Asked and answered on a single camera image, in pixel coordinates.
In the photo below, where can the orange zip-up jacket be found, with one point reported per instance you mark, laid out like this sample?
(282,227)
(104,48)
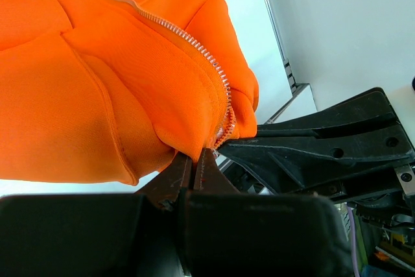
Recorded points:
(111,90)

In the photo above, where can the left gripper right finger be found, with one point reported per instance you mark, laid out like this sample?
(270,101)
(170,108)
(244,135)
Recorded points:
(228,233)

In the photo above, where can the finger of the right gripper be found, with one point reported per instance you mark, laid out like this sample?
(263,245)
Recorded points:
(350,167)
(366,112)

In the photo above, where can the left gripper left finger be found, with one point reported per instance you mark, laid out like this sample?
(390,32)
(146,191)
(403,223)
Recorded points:
(124,234)

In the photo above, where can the aluminium frame rail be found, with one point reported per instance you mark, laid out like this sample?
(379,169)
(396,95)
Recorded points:
(301,101)

